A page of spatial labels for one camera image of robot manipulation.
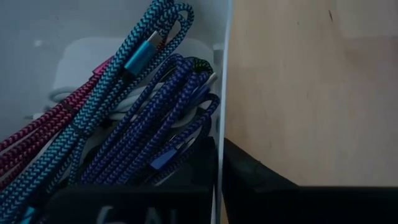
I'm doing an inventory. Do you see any white braided USB-C cable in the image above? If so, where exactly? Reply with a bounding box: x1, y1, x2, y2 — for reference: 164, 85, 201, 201
49, 82, 200, 128

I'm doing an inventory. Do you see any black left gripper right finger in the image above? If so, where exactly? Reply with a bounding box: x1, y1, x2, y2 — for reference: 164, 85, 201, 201
221, 138, 398, 224

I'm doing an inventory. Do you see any white plastic bin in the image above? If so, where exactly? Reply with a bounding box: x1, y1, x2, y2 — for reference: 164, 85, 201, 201
0, 0, 233, 224

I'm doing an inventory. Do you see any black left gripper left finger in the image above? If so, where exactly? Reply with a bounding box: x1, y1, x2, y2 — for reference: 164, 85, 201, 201
45, 136, 218, 224

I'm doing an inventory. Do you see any red braided USB-C cable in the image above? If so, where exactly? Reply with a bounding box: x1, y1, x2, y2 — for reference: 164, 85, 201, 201
0, 57, 114, 188

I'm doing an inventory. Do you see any teal braided USB-C cable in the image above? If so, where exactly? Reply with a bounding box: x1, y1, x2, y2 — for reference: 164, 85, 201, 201
0, 0, 195, 224

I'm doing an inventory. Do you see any green braided USB-C cable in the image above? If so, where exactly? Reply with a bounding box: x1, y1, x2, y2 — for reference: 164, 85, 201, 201
186, 56, 215, 75

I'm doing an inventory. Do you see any dark blue braided USB-C cable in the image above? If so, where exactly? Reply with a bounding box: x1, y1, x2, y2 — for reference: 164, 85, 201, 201
148, 92, 221, 185

